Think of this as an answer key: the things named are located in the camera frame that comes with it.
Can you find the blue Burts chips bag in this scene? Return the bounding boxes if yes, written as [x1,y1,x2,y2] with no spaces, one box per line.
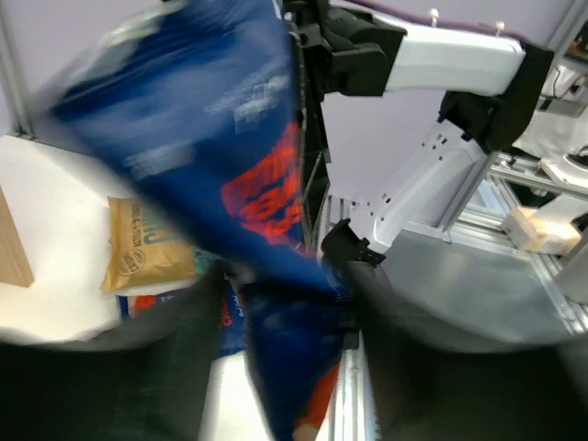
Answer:
[47,1,351,440]
[116,279,245,357]

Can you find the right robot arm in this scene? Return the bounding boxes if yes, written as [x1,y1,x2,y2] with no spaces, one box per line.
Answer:
[277,1,554,267]

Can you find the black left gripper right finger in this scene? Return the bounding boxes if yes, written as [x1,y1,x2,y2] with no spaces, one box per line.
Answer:
[343,264,587,440]

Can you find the aluminium mounting rail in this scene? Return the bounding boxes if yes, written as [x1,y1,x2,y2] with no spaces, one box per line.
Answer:
[326,155,587,440]

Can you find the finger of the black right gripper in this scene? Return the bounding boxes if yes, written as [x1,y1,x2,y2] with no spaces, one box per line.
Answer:
[289,27,330,248]

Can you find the wooden two-tier shelf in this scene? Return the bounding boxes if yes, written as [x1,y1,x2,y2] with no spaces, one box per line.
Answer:
[0,191,34,288]

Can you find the tan kettle chips bag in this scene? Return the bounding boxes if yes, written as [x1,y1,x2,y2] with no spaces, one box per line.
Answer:
[101,197,197,292]

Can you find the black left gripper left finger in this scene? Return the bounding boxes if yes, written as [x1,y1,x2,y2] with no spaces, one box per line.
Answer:
[1,265,224,440]

